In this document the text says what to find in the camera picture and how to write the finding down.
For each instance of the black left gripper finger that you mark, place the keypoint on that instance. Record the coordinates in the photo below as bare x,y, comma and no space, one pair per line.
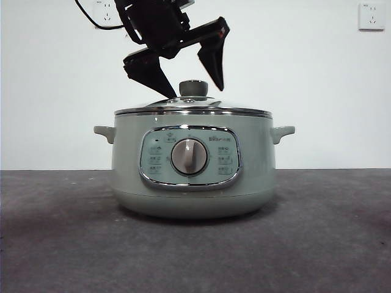
149,73
217,61

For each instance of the glass lid with green knob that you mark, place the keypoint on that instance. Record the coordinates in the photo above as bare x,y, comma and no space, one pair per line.
193,89

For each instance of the pale green electric pot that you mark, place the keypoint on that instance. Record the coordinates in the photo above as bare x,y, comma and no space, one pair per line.
256,158

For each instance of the white wall socket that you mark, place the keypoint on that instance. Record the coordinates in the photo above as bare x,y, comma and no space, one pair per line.
104,13
371,16

